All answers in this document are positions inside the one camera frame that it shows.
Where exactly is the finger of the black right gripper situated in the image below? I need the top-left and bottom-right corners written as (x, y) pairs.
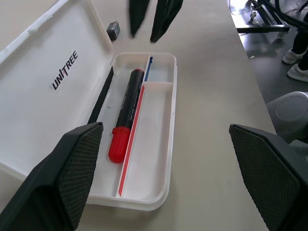
top-left (149, 0), bottom-right (184, 44)
top-left (127, 0), bottom-right (152, 39)

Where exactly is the small black block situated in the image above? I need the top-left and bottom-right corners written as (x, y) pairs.
top-left (106, 21), bottom-right (121, 41)

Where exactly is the white Unitree pencil case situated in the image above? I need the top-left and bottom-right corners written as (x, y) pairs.
top-left (0, 0), bottom-right (178, 213)

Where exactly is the black wheeled metal frame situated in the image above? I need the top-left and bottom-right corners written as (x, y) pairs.
top-left (235, 0), bottom-right (291, 39)

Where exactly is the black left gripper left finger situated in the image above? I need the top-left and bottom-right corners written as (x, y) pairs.
top-left (0, 122), bottom-right (104, 231)

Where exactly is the person's dark trouser leg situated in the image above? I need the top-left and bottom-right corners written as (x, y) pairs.
top-left (292, 23), bottom-right (308, 56)

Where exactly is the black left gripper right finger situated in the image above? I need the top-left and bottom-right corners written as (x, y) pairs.
top-left (228, 124), bottom-right (308, 231)

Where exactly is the white sneaker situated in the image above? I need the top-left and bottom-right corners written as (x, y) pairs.
top-left (282, 48), bottom-right (308, 65)
top-left (287, 63), bottom-right (308, 83)

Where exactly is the red capped black marker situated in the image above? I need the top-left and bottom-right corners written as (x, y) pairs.
top-left (108, 68), bottom-right (146, 164)

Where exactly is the silver robot body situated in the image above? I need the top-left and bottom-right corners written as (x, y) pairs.
top-left (265, 91), bottom-right (308, 145)

